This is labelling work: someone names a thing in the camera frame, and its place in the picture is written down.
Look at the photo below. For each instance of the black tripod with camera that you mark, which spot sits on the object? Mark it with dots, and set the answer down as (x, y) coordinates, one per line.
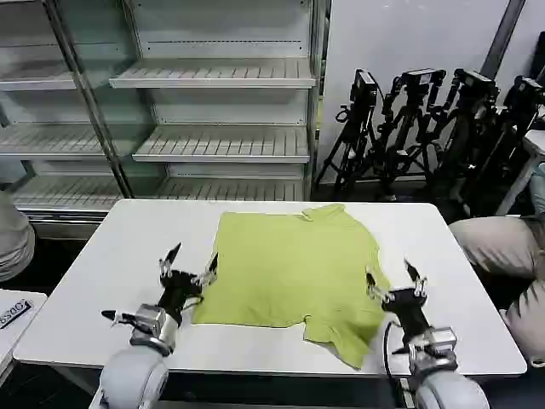
(359, 111)
(517, 123)
(406, 119)
(472, 128)

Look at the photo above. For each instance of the steel frame shelf rack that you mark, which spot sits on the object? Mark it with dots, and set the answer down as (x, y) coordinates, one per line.
(51, 128)

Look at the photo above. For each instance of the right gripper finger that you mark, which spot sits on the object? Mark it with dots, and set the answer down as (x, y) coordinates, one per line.
(376, 289)
(418, 283)

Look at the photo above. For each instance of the small white side table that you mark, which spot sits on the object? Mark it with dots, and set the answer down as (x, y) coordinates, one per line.
(17, 336)

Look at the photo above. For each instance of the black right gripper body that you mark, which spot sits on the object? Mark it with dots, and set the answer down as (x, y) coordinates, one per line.
(409, 309)

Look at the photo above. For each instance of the lime green shirt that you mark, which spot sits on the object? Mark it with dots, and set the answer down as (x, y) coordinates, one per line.
(289, 272)

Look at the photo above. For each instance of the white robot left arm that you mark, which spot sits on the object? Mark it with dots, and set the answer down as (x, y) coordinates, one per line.
(127, 375)

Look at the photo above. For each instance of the white empty shelf unit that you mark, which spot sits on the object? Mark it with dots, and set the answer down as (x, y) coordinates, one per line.
(221, 72)

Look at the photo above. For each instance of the black and white label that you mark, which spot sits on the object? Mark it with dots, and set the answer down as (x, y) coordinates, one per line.
(15, 314)

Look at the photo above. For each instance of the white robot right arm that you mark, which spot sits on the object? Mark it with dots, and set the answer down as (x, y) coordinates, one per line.
(447, 383)

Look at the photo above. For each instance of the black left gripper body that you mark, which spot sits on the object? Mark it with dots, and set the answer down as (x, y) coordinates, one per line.
(179, 289)

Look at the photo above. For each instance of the person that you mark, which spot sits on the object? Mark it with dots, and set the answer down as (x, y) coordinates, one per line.
(498, 243)
(13, 243)

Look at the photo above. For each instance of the white desk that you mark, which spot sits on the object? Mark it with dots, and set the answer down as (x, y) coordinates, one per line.
(535, 140)

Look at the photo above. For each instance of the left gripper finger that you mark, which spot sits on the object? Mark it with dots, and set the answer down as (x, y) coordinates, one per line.
(208, 272)
(167, 264)

